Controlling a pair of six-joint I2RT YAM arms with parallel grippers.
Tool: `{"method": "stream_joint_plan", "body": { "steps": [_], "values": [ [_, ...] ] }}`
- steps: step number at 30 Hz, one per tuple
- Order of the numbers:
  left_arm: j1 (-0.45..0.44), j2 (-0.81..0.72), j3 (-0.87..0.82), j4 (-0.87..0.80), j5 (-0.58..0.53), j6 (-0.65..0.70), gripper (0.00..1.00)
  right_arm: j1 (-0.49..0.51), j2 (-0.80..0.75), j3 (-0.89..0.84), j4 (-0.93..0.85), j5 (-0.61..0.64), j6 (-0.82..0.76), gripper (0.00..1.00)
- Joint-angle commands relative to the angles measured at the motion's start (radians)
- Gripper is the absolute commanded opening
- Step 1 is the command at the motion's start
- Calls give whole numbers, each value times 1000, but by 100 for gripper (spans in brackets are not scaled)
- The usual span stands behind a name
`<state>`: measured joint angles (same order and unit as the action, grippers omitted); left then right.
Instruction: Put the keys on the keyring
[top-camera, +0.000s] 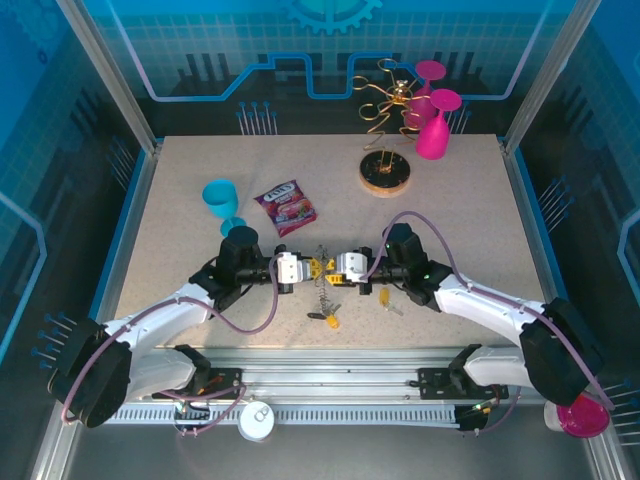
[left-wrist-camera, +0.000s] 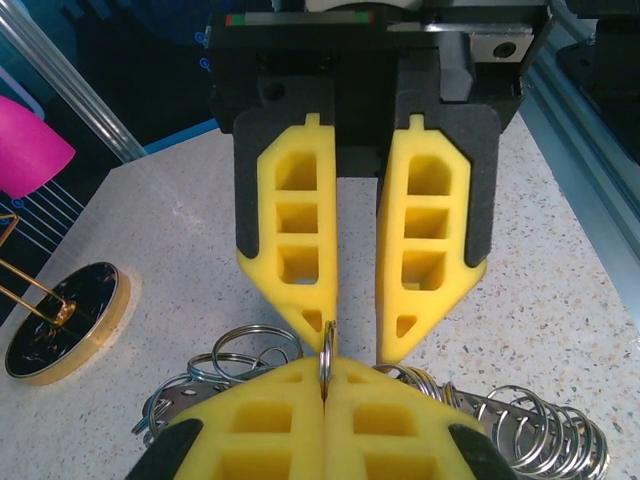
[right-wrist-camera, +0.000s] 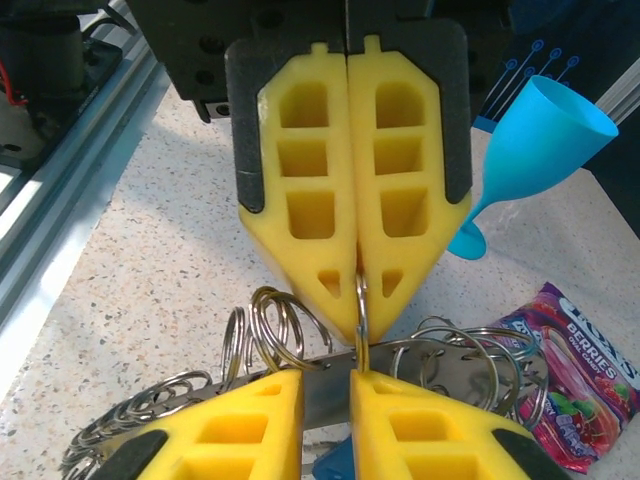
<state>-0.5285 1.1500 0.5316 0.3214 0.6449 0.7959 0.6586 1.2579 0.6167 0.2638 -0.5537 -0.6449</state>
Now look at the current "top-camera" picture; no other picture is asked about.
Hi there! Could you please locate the blue plastic goblet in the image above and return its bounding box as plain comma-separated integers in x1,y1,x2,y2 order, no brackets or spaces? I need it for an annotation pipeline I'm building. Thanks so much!
201,178,248,238

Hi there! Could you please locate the purple candy bag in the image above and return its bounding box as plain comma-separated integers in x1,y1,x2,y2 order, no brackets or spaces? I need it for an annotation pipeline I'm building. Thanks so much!
253,180,320,238

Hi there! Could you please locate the pink plastic wine glass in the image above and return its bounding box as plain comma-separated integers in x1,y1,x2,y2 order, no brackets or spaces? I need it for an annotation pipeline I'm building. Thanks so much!
402,60,446,129
415,88,463,161

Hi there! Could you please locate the white tin can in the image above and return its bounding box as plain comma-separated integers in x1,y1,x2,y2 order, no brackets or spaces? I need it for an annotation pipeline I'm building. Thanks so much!
238,401,276,442

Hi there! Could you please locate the white cup with pink lid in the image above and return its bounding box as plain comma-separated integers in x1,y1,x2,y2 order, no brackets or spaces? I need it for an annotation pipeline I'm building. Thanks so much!
543,392,612,440

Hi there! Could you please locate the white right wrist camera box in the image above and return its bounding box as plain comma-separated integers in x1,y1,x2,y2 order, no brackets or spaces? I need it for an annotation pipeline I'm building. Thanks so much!
335,249,372,287

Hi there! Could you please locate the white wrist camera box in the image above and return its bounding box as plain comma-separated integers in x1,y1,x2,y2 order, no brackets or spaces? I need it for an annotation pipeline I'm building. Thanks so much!
335,249,372,287
276,252,312,295

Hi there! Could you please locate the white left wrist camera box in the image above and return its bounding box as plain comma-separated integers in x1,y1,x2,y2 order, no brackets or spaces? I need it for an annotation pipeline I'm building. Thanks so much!
276,252,312,295

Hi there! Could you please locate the gold wire glass rack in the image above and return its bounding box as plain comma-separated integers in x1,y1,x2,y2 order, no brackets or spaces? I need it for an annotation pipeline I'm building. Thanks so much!
352,58,426,199

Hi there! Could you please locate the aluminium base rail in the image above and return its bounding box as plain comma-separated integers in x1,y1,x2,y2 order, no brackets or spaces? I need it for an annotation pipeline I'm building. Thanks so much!
149,347,551,402

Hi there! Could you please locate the white slotted cable duct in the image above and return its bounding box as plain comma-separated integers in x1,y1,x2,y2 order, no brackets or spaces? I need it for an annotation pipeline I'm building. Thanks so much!
79,403,462,427

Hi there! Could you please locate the aluminium frame post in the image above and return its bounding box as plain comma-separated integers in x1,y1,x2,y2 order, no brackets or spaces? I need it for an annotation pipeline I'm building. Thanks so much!
501,0,604,156
54,0,164,156

